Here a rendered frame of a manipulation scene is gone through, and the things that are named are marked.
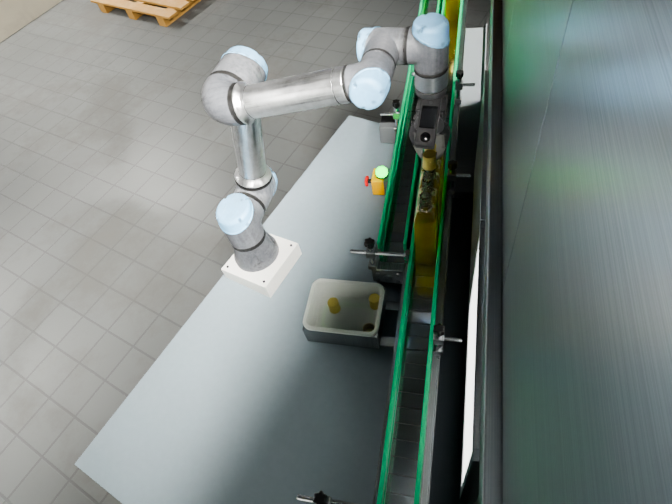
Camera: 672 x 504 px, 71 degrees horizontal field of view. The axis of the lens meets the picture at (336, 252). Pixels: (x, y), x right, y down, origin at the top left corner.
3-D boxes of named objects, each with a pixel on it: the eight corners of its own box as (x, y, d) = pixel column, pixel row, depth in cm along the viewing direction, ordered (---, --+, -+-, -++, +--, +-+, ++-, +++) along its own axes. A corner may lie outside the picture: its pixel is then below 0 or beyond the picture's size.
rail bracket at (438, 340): (459, 361, 119) (462, 338, 109) (432, 358, 121) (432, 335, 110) (460, 346, 122) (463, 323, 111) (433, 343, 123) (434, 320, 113)
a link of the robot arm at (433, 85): (446, 79, 101) (408, 78, 104) (445, 97, 105) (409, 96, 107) (450, 58, 105) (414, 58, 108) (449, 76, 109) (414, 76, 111)
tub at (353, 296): (379, 349, 138) (377, 336, 131) (306, 340, 143) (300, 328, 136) (387, 297, 147) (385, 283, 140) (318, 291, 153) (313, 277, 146)
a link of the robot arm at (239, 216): (223, 248, 150) (205, 220, 140) (239, 217, 158) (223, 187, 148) (257, 251, 146) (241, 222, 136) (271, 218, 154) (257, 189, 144)
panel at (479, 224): (475, 502, 92) (494, 464, 65) (459, 499, 93) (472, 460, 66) (484, 170, 141) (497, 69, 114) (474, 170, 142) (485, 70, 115)
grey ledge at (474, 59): (479, 212, 157) (482, 189, 148) (451, 211, 159) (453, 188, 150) (484, 47, 209) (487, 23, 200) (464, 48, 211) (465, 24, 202)
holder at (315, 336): (398, 351, 137) (396, 340, 131) (307, 341, 144) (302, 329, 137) (404, 300, 146) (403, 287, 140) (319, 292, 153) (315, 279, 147)
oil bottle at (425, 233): (434, 263, 137) (435, 217, 120) (415, 262, 138) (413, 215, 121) (436, 248, 140) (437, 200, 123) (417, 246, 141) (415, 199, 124)
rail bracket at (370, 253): (409, 273, 136) (408, 248, 126) (352, 269, 140) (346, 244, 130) (410, 264, 137) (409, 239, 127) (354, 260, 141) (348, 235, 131)
